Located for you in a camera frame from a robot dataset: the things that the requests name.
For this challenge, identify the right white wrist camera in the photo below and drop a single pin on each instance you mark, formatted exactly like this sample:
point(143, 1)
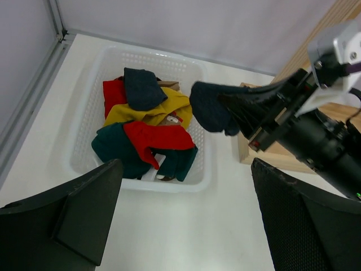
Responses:
point(334, 56)

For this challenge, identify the teal sock in basket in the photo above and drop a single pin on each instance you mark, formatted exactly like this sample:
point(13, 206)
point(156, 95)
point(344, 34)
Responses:
point(177, 163)

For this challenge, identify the red sock in basket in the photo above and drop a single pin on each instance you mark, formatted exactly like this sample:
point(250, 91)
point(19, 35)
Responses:
point(114, 93)

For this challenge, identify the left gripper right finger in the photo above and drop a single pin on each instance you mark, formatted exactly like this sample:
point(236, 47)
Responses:
point(307, 228)

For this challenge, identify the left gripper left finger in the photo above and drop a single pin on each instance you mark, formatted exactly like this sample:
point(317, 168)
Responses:
point(63, 228)

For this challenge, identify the dark green sock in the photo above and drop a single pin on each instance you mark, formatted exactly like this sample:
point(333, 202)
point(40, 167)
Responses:
point(111, 142)

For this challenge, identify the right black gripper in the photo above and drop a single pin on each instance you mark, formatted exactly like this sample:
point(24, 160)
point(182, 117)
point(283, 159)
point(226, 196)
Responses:
point(262, 113)

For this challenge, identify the navy christmas pattern sock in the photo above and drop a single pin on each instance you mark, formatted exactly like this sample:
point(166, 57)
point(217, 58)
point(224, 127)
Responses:
point(209, 112)

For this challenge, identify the brown striped sock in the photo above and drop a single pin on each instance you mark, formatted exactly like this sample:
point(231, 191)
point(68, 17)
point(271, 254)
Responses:
point(169, 84)

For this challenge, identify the red christmas sock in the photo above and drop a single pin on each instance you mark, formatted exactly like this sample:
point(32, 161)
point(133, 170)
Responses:
point(145, 138)

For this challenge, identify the yellow sock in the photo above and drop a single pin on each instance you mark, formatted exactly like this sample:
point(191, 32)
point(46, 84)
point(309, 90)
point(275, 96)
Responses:
point(122, 113)
point(177, 105)

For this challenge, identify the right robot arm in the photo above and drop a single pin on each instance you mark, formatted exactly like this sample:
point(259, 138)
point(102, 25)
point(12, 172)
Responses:
point(328, 147)

